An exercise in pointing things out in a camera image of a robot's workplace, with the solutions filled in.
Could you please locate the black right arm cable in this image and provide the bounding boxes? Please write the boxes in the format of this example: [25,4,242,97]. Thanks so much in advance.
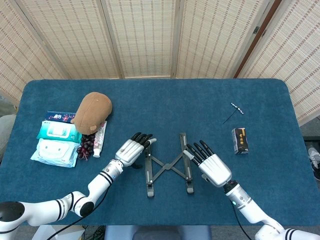
[232,204,251,240]

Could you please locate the white cardboard box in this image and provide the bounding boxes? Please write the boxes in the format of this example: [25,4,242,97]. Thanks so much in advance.
[32,224,86,240]

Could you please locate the white wet wipes pack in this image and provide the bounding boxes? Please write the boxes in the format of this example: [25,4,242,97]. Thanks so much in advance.
[30,138,81,169]

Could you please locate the blue grey robot torso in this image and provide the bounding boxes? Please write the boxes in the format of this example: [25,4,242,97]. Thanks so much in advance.
[104,224,213,240]

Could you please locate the dark blue tissue box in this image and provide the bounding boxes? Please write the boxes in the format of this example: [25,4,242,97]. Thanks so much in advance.
[44,110,77,125]

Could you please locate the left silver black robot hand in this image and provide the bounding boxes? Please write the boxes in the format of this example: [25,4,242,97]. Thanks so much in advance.
[114,131,158,170]

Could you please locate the small black carton box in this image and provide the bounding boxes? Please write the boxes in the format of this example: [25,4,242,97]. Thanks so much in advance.
[231,127,250,156]

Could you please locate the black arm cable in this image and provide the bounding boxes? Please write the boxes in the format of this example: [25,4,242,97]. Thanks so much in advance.
[48,183,112,240]
[232,204,251,240]

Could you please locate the teal wet wipes pack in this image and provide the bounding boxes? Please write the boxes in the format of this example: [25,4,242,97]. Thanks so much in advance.
[36,120,83,144]

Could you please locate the red grape bunch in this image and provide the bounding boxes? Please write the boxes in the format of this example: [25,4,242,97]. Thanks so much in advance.
[76,133,97,162]

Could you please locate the floor cable tangle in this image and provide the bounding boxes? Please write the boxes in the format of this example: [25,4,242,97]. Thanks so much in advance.
[83,224,106,240]

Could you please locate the black folding laptop stand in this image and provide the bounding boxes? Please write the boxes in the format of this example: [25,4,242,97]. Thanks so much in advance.
[144,132,195,198]

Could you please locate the white sneaker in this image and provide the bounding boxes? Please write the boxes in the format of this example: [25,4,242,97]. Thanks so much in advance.
[307,146,320,168]

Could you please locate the brown capybara plush toy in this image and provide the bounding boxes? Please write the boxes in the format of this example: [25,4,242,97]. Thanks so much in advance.
[70,91,113,134]

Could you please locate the blue felt table cover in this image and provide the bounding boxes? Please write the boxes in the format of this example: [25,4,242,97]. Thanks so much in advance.
[0,78,316,227]

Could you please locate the floral toothpaste tube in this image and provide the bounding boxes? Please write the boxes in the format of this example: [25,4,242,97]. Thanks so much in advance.
[92,120,108,159]

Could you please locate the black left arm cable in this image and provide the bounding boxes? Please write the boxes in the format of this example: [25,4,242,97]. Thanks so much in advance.
[48,183,112,240]

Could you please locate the bamboo folding screen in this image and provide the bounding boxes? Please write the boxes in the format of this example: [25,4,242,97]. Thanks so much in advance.
[0,0,320,126]

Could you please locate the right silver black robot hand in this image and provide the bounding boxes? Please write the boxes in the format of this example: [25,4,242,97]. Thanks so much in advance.
[183,139,233,188]

